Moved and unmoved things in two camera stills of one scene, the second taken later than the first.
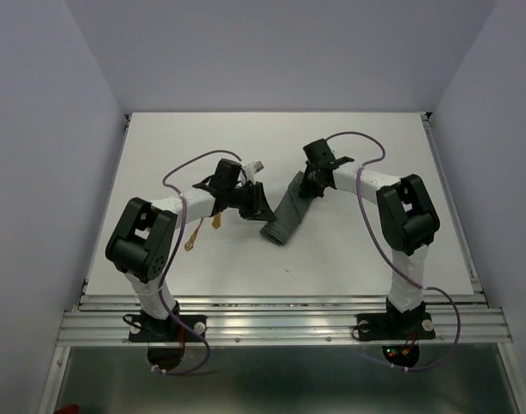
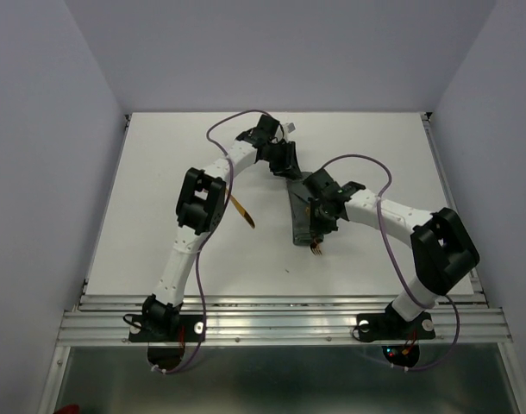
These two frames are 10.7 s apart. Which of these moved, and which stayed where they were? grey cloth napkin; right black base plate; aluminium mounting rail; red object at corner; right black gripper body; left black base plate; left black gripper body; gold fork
Moved: grey cloth napkin; left black gripper body; right black gripper body; gold fork
Stayed: right black base plate; red object at corner; aluminium mounting rail; left black base plate
